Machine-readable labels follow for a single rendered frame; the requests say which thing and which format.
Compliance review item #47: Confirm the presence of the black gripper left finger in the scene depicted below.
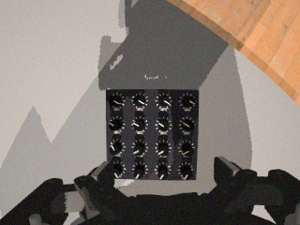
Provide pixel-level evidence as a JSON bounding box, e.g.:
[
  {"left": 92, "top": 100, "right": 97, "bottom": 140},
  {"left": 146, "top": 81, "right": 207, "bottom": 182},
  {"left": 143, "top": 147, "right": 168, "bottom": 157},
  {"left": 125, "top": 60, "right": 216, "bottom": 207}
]
[{"left": 0, "top": 161, "right": 149, "bottom": 225}]

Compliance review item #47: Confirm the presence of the black knob box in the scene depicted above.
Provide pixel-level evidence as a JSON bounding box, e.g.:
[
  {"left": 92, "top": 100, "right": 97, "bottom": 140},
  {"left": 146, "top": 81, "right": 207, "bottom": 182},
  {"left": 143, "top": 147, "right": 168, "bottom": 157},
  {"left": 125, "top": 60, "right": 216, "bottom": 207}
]
[{"left": 106, "top": 89, "right": 199, "bottom": 180}]

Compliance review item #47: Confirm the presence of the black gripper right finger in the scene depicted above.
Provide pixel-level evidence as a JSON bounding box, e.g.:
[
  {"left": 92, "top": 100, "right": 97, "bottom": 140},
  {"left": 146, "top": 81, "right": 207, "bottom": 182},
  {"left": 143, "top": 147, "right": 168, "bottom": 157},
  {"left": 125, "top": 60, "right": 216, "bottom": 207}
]
[{"left": 190, "top": 157, "right": 300, "bottom": 225}]

